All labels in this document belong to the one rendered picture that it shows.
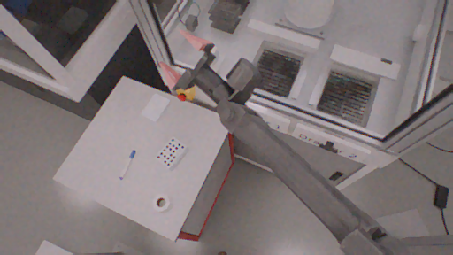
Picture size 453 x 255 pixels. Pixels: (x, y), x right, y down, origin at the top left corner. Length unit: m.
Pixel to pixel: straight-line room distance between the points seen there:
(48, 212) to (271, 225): 1.52
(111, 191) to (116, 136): 0.25
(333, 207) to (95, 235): 1.86
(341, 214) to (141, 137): 1.04
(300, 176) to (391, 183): 1.74
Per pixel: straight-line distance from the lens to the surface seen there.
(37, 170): 2.52
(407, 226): 2.19
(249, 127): 0.59
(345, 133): 1.12
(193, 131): 1.33
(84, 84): 1.51
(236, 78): 0.66
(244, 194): 2.00
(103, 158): 1.41
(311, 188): 0.52
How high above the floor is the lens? 1.97
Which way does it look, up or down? 67 degrees down
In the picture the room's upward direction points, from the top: 7 degrees counter-clockwise
